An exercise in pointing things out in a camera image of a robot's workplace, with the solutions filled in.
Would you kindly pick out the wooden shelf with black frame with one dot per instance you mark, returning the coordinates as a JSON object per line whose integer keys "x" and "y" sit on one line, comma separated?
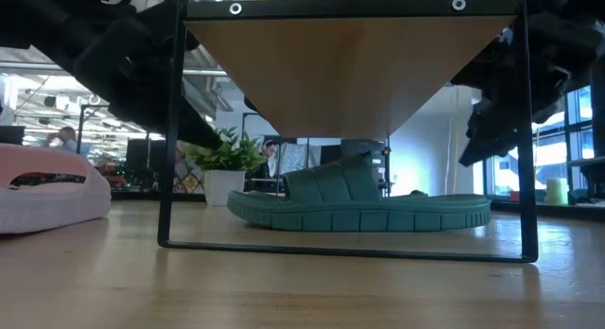
{"x": 350, "y": 74}

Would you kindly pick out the black metal stand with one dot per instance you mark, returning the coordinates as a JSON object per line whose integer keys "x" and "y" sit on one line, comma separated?
{"x": 80, "y": 130}

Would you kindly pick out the yellow-green cylinder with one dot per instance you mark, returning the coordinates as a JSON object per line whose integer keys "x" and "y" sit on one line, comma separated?
{"x": 557, "y": 192}

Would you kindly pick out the large black screen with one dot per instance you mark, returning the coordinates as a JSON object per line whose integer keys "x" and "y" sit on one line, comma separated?
{"x": 142, "y": 159}

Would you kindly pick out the green slide sandal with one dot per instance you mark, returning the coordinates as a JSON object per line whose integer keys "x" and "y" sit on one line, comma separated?
{"x": 359, "y": 215}

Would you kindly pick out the dark background monitor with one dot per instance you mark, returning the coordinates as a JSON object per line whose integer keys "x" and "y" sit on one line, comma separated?
{"x": 12, "y": 135}

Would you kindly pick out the black cabinet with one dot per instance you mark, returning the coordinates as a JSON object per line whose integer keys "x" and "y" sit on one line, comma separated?
{"x": 364, "y": 145}

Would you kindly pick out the colourful patterned panel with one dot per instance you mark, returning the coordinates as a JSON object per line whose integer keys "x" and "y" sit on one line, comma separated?
{"x": 189, "y": 182}

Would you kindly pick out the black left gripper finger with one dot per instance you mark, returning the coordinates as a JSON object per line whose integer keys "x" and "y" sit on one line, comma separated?
{"x": 194, "y": 126}

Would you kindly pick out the green potted plant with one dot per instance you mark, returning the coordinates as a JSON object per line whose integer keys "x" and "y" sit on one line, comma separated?
{"x": 227, "y": 154}

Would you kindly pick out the pink slide sandal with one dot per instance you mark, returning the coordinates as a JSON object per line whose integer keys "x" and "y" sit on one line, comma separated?
{"x": 52, "y": 206}

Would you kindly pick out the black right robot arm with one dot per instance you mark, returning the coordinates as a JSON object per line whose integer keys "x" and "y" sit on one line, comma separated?
{"x": 567, "y": 3}

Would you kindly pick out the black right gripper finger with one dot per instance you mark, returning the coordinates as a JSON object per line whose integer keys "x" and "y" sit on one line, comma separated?
{"x": 491, "y": 135}

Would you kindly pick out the person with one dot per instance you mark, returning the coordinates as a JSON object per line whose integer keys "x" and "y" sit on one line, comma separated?
{"x": 269, "y": 151}
{"x": 68, "y": 140}

